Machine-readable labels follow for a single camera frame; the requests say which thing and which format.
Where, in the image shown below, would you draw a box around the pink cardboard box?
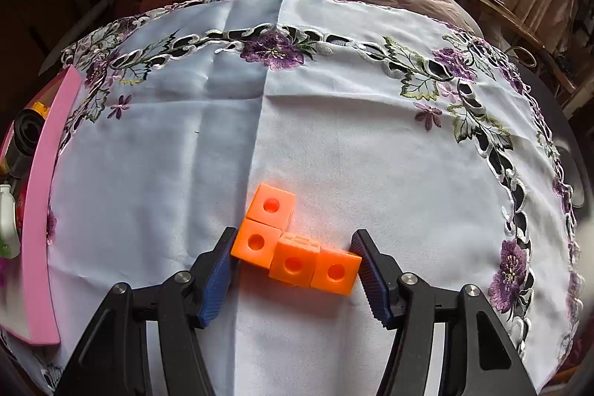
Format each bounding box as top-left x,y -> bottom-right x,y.
0,66 -> 82,347

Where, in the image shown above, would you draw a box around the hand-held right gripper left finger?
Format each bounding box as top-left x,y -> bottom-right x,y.
53,228 -> 239,396

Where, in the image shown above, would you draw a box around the wooden side table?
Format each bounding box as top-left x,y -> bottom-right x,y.
413,0 -> 578,100

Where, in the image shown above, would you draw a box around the white floral embroidered tablecloth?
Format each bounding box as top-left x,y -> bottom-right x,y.
0,0 -> 585,396

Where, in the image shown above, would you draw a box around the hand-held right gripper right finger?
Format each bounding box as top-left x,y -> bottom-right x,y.
351,230 -> 539,396

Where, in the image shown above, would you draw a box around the grey cylinder with black cap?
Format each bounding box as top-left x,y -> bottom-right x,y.
4,108 -> 47,176

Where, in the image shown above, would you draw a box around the orange linked cubes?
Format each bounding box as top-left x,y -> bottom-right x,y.
231,183 -> 363,296

